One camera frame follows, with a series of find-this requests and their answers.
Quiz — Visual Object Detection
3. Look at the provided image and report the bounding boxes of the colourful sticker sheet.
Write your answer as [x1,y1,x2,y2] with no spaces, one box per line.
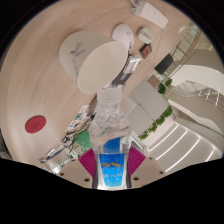
[64,104,96,133]

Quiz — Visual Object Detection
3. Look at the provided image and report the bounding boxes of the black folder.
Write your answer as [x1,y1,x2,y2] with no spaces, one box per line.
[111,54,143,88]

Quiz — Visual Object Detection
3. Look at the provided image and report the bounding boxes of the tangled black cables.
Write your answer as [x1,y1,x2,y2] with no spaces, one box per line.
[39,133,81,164]

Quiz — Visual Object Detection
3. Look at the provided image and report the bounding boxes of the small grey-white oval device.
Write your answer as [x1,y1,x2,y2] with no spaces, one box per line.
[135,26,155,44]

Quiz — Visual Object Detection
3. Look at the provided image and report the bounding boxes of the wood-railed glass balustrade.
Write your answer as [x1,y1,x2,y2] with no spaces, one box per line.
[166,19,224,68]

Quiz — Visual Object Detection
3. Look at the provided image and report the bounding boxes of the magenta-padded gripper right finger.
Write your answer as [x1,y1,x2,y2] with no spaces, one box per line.
[125,146,168,189]

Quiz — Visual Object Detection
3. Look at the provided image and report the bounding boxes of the black chair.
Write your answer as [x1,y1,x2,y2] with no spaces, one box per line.
[153,53,174,76]

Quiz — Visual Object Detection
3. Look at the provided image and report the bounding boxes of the white computer mouse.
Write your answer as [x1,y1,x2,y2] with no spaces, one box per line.
[111,23,135,51]

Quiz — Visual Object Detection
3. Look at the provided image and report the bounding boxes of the white paper sheet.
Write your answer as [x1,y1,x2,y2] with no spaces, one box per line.
[177,24,188,34]

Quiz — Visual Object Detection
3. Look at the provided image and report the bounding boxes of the flat round red coaster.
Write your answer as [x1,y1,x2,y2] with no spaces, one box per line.
[24,115,47,134]

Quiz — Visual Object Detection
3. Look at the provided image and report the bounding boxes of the white plant-topped cabinet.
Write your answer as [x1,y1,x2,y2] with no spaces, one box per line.
[121,79,174,141]

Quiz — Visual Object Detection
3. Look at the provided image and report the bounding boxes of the clear blue-labelled water bottle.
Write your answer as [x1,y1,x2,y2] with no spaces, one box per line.
[88,87,132,191]

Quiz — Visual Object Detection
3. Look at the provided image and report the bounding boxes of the ceiling light strips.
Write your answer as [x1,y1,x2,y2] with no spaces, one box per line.
[146,123,218,173]

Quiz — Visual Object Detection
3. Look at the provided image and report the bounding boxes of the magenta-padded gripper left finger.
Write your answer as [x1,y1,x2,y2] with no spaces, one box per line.
[57,148,100,190]

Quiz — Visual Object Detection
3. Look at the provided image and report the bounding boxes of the brown planter with plants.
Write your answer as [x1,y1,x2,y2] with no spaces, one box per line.
[148,74,174,95]

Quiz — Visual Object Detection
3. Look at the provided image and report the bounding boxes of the small red-black box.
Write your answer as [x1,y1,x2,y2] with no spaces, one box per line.
[139,43,153,60]

